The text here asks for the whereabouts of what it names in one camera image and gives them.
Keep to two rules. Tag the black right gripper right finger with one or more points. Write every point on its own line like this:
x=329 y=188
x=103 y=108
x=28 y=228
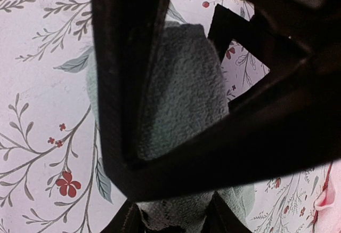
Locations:
x=220 y=218

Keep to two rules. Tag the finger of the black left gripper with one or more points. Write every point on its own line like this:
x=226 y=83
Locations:
x=287 y=122
x=127 y=35

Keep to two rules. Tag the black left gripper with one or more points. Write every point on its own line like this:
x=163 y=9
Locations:
x=284 y=32

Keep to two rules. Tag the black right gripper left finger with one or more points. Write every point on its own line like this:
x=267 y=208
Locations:
x=127 y=220

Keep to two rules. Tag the green towel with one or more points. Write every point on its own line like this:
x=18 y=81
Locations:
x=186 y=96

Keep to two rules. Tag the pink towel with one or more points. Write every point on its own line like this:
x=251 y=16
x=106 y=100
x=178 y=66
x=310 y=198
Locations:
x=327 y=204

